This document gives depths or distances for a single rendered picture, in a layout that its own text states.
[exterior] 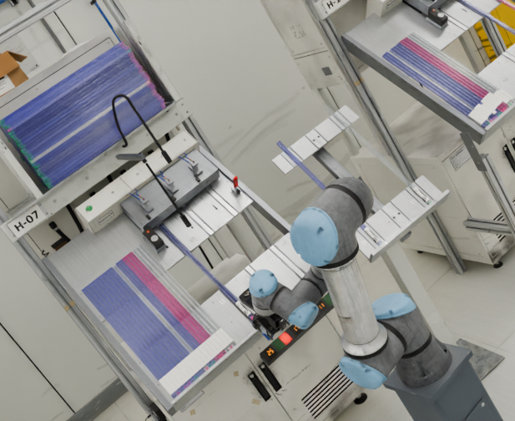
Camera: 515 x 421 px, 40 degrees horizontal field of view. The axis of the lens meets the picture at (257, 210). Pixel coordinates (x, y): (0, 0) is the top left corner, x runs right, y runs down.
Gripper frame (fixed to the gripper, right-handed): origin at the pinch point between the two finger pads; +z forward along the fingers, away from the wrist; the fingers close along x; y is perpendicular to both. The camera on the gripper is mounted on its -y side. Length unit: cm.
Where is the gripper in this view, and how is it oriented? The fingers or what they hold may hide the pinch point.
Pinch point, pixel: (266, 327)
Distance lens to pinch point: 220.4
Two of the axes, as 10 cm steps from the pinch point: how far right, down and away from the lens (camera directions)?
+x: 7.4, -5.9, 3.1
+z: 0.8, 5.4, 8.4
